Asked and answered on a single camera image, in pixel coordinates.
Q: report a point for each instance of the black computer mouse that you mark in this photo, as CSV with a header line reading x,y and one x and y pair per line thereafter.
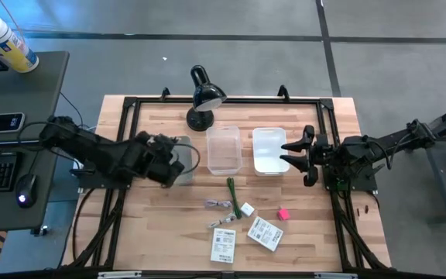
x,y
26,190

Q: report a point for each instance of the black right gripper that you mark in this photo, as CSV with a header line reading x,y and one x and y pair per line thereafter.
x,y
325,153

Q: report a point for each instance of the white plastic bin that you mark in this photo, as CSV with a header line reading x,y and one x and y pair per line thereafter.
x,y
186,155
269,151

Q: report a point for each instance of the black aluminium table frame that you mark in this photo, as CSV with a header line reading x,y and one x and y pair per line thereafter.
x,y
285,101

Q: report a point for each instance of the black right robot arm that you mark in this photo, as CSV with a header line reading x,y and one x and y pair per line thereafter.
x,y
381,147

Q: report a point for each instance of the black desk lamp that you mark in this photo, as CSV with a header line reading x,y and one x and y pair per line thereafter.
x,y
205,97

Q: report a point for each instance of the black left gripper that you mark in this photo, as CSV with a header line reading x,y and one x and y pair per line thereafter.
x,y
155,155

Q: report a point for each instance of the pink wall charger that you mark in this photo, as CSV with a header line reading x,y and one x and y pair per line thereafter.
x,y
283,214

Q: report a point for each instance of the dark side desk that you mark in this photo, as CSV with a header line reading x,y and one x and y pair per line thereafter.
x,y
25,93

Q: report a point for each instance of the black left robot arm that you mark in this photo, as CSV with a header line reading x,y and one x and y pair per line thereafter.
x,y
91,147

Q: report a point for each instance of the white product box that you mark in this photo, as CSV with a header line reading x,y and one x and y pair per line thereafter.
x,y
265,233
223,246

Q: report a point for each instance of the clear plastic bin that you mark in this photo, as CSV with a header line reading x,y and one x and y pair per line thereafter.
x,y
223,151

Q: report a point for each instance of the white wall charger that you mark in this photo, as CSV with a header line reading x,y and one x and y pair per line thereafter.
x,y
247,209

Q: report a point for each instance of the white wipes canister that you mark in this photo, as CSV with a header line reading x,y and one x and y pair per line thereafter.
x,y
8,44

